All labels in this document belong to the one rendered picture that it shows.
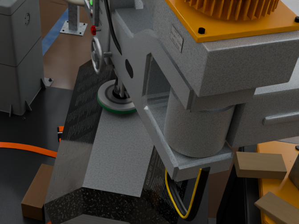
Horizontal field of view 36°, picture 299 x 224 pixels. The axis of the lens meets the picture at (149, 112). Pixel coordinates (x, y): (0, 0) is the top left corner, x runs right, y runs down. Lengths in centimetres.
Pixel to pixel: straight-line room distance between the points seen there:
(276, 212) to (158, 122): 65
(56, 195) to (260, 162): 85
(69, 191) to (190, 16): 102
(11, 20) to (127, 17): 127
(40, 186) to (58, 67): 129
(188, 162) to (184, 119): 16
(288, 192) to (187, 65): 103
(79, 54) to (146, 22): 223
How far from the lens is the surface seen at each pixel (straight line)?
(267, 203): 189
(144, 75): 146
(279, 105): 135
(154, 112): 148
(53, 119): 321
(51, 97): 339
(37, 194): 264
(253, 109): 130
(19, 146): 305
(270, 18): 111
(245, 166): 194
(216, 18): 106
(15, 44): 293
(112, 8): 172
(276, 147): 214
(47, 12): 439
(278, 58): 110
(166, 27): 117
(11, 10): 279
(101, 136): 198
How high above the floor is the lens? 221
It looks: 42 degrees down
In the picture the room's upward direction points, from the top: 8 degrees clockwise
